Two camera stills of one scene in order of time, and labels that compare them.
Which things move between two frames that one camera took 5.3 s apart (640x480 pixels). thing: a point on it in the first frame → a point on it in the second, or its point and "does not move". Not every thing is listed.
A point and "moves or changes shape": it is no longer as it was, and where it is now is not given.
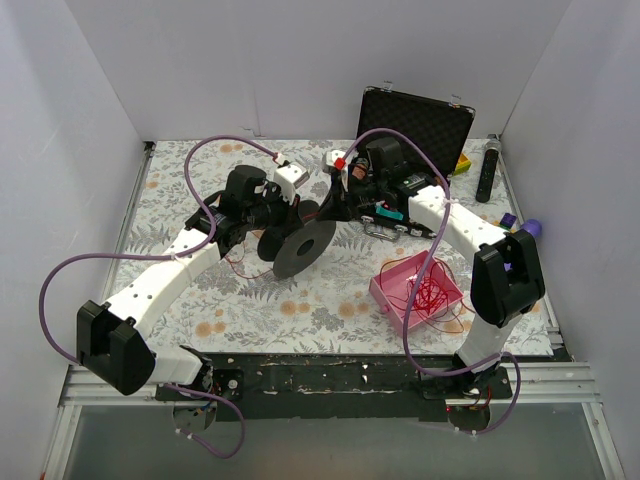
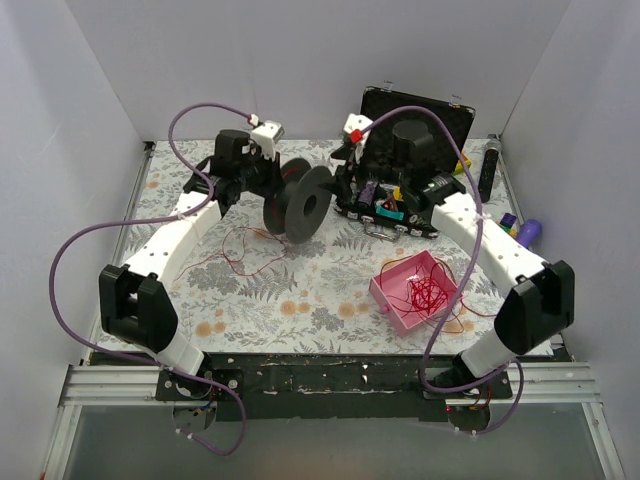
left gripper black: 290,211 → 272,176
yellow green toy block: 463,165 does not move
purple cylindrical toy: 533,226 does not move
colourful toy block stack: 508,221 does not move
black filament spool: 292,253 moves or changes shape
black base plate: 334,387 does not move
